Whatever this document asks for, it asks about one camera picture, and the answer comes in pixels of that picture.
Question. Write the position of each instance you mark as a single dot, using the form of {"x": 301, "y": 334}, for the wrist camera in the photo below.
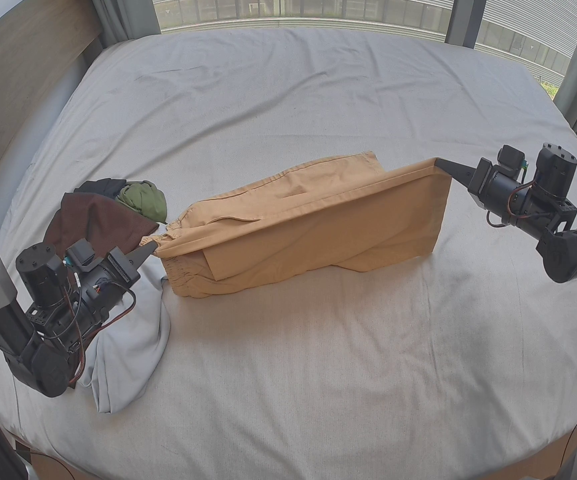
{"x": 511, "y": 157}
{"x": 82, "y": 254}

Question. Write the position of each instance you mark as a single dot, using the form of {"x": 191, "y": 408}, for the bed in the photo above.
{"x": 318, "y": 93}

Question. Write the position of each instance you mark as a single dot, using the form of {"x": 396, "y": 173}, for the pale grey garment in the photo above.
{"x": 128, "y": 358}

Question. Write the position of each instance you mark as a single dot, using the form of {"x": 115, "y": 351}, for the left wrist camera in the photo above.
{"x": 82, "y": 254}

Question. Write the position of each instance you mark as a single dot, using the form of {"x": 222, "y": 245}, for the window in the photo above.
{"x": 468, "y": 3}

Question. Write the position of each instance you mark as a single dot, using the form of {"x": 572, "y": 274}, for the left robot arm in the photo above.
{"x": 38, "y": 278}

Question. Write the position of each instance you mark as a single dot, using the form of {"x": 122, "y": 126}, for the dark grey garment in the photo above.
{"x": 98, "y": 187}

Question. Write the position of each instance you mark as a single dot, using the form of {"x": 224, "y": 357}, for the green garment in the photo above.
{"x": 146, "y": 200}

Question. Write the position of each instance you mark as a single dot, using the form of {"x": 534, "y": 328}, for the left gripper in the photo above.
{"x": 113, "y": 285}

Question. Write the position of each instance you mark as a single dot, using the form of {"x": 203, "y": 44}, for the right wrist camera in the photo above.
{"x": 511, "y": 157}

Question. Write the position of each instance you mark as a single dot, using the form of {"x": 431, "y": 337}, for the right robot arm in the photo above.
{"x": 568, "y": 253}

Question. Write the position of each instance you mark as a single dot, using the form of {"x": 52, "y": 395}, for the brown garment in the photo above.
{"x": 98, "y": 218}

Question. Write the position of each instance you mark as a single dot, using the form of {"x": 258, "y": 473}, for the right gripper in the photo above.
{"x": 501, "y": 193}

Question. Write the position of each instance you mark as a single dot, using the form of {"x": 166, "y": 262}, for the tan shorts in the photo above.
{"x": 318, "y": 228}

